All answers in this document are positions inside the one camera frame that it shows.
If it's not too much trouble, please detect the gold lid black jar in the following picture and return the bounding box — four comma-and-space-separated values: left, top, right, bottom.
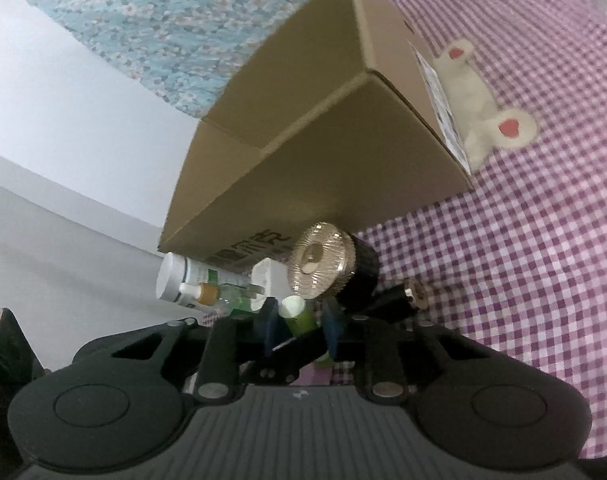
287, 222, 381, 310

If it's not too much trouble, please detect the white charger plug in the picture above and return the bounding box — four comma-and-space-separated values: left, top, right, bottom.
250, 258, 292, 312

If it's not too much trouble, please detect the green dropper bottle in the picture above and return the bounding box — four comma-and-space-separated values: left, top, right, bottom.
180, 283, 254, 315

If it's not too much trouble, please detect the purple checkered tablecloth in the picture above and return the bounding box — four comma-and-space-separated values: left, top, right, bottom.
365, 0, 607, 457

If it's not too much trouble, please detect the black lipstick tube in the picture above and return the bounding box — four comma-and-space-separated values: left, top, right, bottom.
373, 276, 435, 321

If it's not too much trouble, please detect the floral teal cloth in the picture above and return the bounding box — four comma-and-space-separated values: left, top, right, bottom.
25, 0, 415, 120

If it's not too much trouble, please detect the brown cardboard box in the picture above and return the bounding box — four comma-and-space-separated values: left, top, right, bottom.
159, 0, 471, 271

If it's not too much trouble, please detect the white supplement bottle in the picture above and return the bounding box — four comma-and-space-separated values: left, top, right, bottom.
154, 252, 250, 307

